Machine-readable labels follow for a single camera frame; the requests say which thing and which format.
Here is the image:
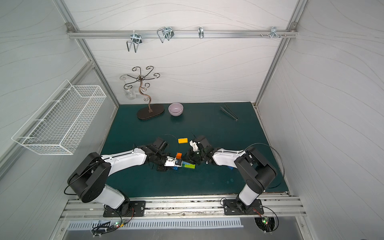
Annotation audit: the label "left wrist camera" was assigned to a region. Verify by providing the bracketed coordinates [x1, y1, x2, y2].
[165, 157, 183, 167]

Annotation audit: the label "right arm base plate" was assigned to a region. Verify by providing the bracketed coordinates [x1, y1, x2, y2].
[221, 199, 264, 216]

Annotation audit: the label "aluminium crossbar rail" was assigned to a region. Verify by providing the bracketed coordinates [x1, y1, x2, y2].
[67, 29, 299, 40]

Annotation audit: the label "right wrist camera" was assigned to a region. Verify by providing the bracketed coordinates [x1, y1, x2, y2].
[189, 140, 199, 152]

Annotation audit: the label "metal hook clamp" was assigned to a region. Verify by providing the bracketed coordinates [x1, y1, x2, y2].
[198, 27, 204, 39]
[157, 27, 175, 43]
[126, 33, 143, 53]
[260, 27, 286, 39]

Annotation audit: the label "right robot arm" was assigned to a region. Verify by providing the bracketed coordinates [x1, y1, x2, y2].
[185, 136, 278, 211]

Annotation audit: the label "brown metal jewelry stand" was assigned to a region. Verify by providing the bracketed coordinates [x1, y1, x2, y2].
[120, 66, 165, 121]

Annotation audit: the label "left controller board with cables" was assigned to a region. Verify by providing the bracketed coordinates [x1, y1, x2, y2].
[91, 222, 125, 237]

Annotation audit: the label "black tongs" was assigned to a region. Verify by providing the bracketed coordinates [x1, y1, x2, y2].
[220, 104, 239, 121]

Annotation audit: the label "right round controller board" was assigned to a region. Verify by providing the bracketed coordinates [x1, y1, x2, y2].
[254, 217, 276, 233]

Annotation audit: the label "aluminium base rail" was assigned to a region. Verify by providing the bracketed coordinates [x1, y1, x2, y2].
[60, 193, 307, 221]

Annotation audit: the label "small glass bottle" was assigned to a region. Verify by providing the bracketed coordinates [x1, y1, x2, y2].
[120, 75, 137, 100]

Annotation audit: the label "pink bowl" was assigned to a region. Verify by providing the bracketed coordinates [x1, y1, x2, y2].
[168, 103, 184, 117]

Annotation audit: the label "lime green lego brick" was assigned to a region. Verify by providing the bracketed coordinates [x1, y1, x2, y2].
[183, 164, 196, 169]

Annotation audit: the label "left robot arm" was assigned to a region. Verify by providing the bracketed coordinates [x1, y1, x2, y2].
[67, 138, 168, 210]

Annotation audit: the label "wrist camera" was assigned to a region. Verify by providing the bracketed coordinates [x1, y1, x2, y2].
[165, 157, 183, 167]
[189, 140, 199, 152]

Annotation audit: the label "yellow lego brick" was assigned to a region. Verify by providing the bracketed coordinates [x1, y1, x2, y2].
[178, 138, 189, 144]

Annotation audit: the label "white vented cable duct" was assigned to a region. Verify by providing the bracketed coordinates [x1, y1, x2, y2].
[67, 218, 244, 231]

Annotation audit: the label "white wire basket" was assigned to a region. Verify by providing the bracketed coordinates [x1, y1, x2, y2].
[12, 80, 106, 156]

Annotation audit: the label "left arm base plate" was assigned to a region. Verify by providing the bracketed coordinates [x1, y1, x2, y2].
[103, 201, 146, 218]

